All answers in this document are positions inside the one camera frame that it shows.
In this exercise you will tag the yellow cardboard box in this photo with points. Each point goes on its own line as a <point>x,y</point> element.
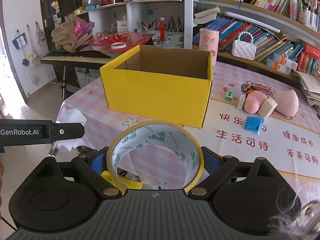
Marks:
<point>172,85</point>

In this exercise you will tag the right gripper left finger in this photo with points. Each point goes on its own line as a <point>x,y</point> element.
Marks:
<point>89,168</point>

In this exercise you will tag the orange blue box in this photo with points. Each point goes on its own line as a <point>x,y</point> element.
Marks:
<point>277,66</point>
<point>285,61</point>

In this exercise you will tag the yellow tape roll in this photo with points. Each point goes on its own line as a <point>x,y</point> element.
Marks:
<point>160,153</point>

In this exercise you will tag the stack of papers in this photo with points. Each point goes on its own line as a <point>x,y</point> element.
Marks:
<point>310,87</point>

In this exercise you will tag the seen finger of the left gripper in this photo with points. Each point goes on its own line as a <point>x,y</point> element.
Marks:
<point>67,131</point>

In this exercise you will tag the red paper sheets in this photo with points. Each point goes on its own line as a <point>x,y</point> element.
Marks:
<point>102,41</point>

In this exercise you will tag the red figurine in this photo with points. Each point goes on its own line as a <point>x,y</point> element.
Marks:
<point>162,30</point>

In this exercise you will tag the upper orange blue box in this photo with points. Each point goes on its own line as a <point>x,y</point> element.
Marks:
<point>285,61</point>

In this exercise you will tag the small white red box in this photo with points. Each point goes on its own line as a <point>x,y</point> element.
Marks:
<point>241,101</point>

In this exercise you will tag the beige cloth bundle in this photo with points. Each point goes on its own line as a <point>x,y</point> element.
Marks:
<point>72,33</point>

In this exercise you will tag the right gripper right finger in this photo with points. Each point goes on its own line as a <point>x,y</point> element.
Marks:
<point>220,171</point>

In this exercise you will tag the lower orange blue box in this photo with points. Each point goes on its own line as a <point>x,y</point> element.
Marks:
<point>277,66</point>

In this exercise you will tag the white tape roll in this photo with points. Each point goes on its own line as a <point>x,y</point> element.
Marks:
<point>118,45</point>

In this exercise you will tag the black electric piano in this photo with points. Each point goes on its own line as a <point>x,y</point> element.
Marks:
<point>84,59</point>

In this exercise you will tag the blue toy car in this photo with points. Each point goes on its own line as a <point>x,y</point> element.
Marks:
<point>254,124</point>

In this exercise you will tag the white rectangular eraser block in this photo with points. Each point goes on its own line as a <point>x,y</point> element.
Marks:
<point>267,108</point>

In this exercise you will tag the pink cylinder container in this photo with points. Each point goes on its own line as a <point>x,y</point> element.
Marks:
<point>209,40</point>

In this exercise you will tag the white bookshelf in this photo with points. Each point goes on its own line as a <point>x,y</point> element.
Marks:
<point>281,27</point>

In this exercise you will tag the red dictionary book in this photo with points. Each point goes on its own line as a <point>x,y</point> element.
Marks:
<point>312,51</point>

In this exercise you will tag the large pink plush toy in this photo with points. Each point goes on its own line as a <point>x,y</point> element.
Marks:
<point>288,102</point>

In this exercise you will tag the white quilted pearl handbag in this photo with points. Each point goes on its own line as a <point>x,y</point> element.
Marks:
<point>242,49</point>

